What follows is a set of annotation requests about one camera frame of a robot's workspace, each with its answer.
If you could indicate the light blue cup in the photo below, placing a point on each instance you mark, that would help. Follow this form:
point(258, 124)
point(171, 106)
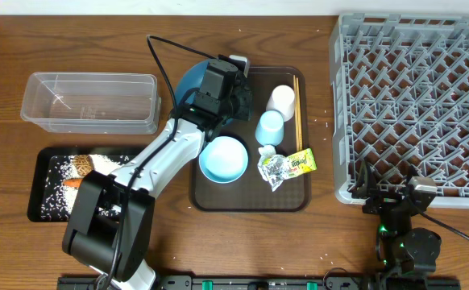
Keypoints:
point(270, 128)

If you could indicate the black waste tray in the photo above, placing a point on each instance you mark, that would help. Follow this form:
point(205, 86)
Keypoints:
point(41, 170)

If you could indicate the dark blue bowl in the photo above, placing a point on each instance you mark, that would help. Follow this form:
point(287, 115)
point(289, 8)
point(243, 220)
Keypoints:
point(187, 88)

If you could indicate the light blue small bowl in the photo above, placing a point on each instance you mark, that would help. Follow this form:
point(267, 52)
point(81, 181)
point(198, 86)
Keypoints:
point(224, 160)

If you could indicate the crumpled green snack wrapper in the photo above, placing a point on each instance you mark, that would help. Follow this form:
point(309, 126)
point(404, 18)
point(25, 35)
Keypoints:
point(278, 168)

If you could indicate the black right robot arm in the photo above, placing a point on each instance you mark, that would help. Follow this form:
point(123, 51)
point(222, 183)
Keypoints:
point(409, 254)

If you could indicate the grey dishwasher rack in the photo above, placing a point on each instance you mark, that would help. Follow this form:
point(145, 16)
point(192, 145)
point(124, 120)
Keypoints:
point(401, 99)

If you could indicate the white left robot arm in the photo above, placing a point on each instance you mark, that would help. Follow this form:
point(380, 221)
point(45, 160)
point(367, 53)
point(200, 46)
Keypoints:
point(110, 225)

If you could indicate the wooden chopstick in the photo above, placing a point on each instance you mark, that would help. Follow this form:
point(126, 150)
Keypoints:
point(297, 113)
point(300, 116)

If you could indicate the clear plastic bin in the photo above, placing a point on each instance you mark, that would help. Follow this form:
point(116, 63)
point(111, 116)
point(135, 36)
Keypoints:
point(92, 102)

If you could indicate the orange carrot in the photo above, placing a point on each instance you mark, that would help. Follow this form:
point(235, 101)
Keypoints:
point(73, 183)

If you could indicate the white crumpled tissue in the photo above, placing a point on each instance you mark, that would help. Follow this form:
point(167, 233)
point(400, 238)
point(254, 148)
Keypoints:
point(267, 151)

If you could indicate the pink cup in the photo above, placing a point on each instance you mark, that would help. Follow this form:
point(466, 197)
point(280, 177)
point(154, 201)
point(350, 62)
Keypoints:
point(282, 100)

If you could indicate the brown food scrap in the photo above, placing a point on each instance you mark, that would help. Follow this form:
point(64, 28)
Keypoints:
point(83, 164)

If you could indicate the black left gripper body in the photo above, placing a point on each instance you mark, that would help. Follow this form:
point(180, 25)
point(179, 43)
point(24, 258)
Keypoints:
point(238, 107)

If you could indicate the brown serving tray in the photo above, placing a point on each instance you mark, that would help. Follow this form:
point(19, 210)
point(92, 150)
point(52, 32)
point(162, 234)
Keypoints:
point(250, 193)

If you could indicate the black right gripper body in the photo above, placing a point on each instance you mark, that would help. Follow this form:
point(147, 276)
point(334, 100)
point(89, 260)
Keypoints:
point(382, 201)

